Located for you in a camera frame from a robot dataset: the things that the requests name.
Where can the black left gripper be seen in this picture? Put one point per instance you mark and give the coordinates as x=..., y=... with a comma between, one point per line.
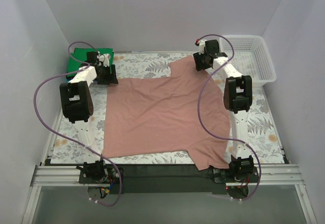
x=108, y=76

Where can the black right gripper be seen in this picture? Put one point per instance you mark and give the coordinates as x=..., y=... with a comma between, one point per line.
x=200, y=61

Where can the pink t shirt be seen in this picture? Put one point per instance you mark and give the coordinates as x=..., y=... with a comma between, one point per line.
x=155, y=115

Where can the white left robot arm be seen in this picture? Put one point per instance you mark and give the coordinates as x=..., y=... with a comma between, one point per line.
x=77, y=107

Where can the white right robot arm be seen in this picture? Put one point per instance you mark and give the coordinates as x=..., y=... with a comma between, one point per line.
x=237, y=99

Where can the green folded t shirt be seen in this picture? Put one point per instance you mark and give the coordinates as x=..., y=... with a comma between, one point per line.
x=80, y=54

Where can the dark folded t shirt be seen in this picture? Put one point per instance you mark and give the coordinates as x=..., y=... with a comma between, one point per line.
x=71, y=75

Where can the white plastic basket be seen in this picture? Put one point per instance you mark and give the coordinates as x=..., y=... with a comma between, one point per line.
x=250, y=57

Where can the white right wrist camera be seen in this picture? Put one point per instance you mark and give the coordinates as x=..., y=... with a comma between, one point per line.
x=201, y=45

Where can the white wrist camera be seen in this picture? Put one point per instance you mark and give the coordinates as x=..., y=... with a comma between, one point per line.
x=201, y=45
x=104, y=60

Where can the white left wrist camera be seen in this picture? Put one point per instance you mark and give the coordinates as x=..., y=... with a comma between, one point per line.
x=104, y=60

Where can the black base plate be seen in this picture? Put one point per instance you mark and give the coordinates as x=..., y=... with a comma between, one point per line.
x=152, y=179

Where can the aluminium frame rail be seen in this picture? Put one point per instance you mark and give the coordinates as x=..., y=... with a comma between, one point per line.
x=68, y=175

